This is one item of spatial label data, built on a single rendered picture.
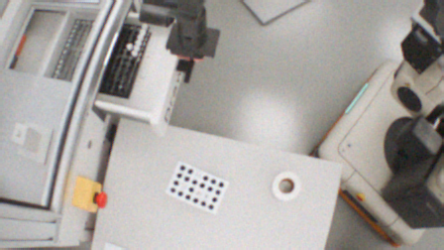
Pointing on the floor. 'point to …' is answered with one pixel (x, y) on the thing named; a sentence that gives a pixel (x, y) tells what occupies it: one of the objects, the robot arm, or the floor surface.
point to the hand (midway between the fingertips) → (194, 57)
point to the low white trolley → (251, 234)
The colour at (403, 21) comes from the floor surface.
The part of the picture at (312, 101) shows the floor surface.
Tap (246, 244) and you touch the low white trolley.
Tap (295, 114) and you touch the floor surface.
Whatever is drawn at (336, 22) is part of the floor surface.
